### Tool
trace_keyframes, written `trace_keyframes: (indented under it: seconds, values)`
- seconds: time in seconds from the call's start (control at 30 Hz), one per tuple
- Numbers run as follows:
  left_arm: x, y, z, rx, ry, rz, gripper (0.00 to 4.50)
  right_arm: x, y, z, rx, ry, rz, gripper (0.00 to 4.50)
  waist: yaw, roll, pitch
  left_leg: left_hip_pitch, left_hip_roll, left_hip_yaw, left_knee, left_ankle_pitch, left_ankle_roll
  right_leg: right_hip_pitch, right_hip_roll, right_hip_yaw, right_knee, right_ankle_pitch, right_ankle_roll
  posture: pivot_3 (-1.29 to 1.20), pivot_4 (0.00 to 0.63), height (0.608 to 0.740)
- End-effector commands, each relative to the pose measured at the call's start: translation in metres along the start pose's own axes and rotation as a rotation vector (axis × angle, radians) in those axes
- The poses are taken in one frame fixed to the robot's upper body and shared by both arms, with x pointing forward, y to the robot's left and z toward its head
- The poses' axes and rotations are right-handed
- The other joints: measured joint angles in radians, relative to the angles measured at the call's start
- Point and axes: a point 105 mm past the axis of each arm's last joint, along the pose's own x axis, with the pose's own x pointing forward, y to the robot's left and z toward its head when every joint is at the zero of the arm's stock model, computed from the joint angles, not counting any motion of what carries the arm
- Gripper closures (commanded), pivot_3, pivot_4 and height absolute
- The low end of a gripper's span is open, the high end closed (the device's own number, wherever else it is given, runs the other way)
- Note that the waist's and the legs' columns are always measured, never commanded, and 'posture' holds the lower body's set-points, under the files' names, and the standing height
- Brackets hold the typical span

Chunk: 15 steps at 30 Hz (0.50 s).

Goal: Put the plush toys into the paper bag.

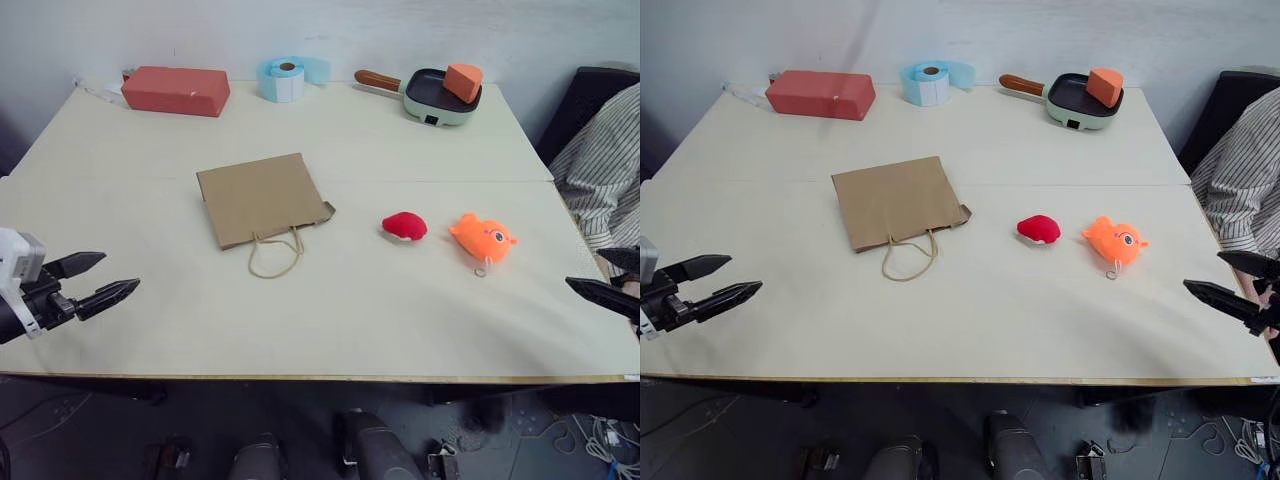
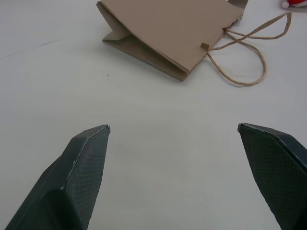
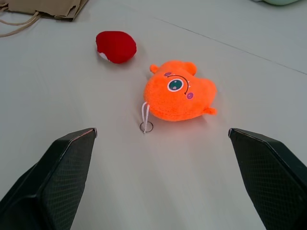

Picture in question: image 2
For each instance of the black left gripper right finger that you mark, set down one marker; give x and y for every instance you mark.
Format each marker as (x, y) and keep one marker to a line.
(275, 167)

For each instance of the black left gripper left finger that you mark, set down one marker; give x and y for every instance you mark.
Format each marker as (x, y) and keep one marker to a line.
(79, 172)

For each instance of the brown paper bag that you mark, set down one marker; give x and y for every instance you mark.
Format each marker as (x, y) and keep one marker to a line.
(168, 31)

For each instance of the red and white object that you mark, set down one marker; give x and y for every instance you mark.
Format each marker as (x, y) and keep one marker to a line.
(293, 3)

